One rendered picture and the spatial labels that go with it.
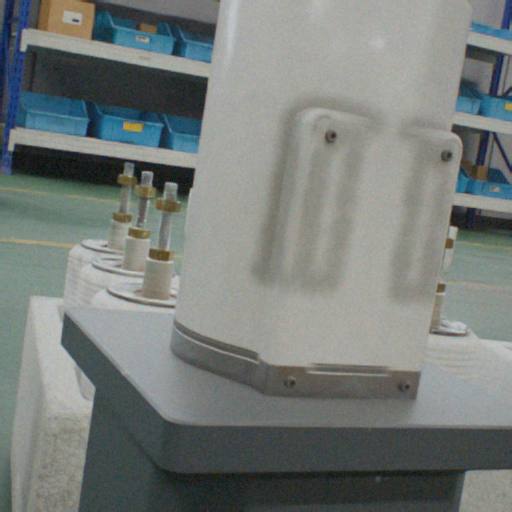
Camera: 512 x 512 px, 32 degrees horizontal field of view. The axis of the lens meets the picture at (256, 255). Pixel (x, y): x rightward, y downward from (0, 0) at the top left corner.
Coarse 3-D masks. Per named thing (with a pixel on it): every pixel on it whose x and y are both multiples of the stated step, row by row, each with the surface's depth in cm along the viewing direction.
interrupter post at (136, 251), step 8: (128, 240) 81; (136, 240) 80; (144, 240) 81; (128, 248) 81; (136, 248) 80; (144, 248) 81; (128, 256) 81; (136, 256) 80; (144, 256) 81; (128, 264) 81; (136, 264) 81; (144, 264) 81
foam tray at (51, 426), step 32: (32, 320) 89; (32, 352) 84; (64, 352) 77; (32, 384) 79; (64, 384) 68; (32, 416) 75; (64, 416) 62; (32, 448) 71; (64, 448) 63; (32, 480) 67; (64, 480) 63; (480, 480) 72
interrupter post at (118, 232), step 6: (114, 222) 92; (120, 222) 91; (126, 222) 92; (114, 228) 92; (120, 228) 92; (126, 228) 92; (114, 234) 92; (120, 234) 92; (126, 234) 92; (108, 240) 92; (114, 240) 92; (120, 240) 92; (108, 246) 92; (114, 246) 92; (120, 246) 92
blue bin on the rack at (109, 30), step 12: (96, 12) 544; (108, 12) 524; (96, 24) 546; (108, 24) 523; (120, 24) 556; (132, 24) 560; (156, 24) 556; (96, 36) 545; (108, 36) 522; (120, 36) 510; (132, 36) 513; (144, 36) 516; (156, 36) 518; (168, 36) 533; (132, 48) 515; (144, 48) 518; (156, 48) 521; (168, 48) 523
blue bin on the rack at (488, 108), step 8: (472, 88) 636; (480, 96) 629; (488, 96) 674; (496, 96) 669; (504, 96) 661; (480, 104) 629; (488, 104) 621; (496, 104) 621; (504, 104) 623; (480, 112) 628; (488, 112) 621; (496, 112) 622; (504, 112) 625; (504, 120) 627
